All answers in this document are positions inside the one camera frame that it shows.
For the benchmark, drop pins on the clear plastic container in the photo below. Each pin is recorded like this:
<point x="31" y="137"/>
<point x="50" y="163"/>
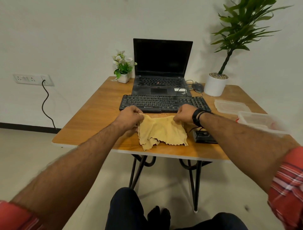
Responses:
<point x="262" y="122"/>

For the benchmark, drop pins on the person's left hand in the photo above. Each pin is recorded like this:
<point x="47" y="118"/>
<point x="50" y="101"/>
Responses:
<point x="129" y="118"/>

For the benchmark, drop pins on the yellow cleaning cloth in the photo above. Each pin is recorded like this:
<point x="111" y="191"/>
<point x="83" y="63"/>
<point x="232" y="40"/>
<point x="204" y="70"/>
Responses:
<point x="161" y="130"/>

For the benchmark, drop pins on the black wristband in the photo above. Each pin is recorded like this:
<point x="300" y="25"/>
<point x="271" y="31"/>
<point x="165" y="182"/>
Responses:
<point x="197" y="116"/>

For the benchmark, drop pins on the red left sleeve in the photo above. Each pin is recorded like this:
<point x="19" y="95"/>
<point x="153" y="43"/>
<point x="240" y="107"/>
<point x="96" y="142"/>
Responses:
<point x="16" y="216"/>

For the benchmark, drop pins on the person's leg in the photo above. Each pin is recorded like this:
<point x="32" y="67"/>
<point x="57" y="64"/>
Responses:
<point x="217" y="222"/>
<point x="125" y="211"/>

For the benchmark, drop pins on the black skirting board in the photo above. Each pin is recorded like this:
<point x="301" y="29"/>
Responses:
<point x="28" y="128"/>

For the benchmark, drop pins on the red sleeve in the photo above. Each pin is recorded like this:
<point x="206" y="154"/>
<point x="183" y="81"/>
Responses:
<point x="16" y="216"/>
<point x="287" y="184"/>

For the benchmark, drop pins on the black metal table frame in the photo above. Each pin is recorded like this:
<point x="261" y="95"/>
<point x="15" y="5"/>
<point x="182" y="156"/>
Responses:
<point x="196" y="182"/>

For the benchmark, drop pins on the tall green plant white pot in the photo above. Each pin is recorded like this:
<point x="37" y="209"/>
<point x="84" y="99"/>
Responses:
<point x="215" y="87"/>

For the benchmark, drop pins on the black keyboard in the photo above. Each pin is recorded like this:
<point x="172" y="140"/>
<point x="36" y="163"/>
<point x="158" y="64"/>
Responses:
<point x="161" y="103"/>

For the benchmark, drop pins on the small white flower pot plant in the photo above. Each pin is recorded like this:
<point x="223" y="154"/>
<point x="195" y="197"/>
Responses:
<point x="123" y="68"/>

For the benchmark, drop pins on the person's right leg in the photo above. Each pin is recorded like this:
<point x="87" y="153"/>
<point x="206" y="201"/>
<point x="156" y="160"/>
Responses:
<point x="217" y="222"/>

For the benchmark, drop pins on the small black brush tool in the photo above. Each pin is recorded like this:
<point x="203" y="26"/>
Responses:
<point x="203" y="137"/>

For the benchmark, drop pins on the black laptop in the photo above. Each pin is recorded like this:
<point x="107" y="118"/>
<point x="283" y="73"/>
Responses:
<point x="162" y="56"/>

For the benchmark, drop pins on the person's right forearm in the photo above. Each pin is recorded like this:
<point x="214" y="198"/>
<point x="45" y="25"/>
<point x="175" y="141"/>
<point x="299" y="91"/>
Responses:
<point x="246" y="147"/>

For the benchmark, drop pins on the white wall socket panel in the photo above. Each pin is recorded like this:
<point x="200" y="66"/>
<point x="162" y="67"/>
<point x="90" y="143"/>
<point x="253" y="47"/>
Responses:
<point x="30" y="79"/>

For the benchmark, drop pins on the red right sleeve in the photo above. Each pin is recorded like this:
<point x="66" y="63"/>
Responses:
<point x="287" y="184"/>

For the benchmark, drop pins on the clear plastic container lid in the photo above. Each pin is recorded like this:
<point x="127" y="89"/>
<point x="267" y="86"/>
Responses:
<point x="230" y="106"/>

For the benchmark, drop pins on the person's right hand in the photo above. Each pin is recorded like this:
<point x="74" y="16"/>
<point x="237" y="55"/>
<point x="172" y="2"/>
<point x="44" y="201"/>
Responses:
<point x="185" y="113"/>

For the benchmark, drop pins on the person's left forearm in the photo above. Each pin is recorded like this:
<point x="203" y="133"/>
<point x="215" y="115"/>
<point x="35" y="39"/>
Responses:
<point x="66" y="173"/>

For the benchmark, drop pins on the person's left leg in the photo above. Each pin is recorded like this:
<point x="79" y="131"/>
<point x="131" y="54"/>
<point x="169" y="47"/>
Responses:
<point x="125" y="211"/>

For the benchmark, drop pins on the black computer mouse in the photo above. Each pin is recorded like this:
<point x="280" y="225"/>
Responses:
<point x="197" y="87"/>

